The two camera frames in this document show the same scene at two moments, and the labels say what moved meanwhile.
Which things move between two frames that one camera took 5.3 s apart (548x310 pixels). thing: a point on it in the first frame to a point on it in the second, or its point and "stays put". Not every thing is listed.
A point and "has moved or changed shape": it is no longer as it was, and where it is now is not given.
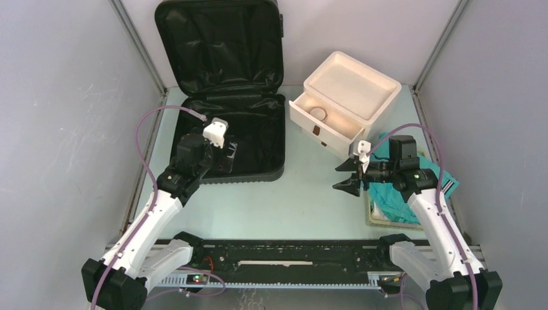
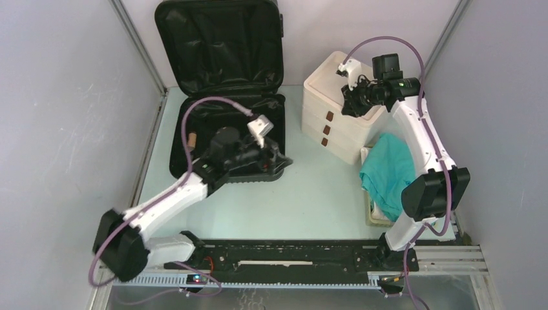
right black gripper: x=351 y=185 to x=350 y=106
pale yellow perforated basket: x=371 y=222 stays put
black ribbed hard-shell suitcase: x=225 y=59 stays put
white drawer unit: x=340 y=97 has moved or changed shape
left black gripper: x=223 y=163 to x=276 y=161
